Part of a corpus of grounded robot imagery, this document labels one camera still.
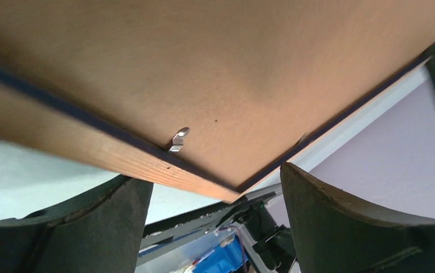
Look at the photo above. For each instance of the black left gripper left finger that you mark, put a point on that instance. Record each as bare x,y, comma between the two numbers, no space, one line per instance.
99,230

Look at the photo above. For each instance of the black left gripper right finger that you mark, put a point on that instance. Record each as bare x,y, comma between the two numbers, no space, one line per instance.
361,237

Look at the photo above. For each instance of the brown frame backing board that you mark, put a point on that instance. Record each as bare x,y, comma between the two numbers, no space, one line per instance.
249,78

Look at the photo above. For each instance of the wooden picture frame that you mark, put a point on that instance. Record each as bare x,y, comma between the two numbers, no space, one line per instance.
34,117

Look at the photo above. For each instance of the aluminium extrusion base frame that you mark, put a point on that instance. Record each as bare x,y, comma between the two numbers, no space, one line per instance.
256,219

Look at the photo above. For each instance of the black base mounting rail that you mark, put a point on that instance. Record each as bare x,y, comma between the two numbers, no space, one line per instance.
157,234

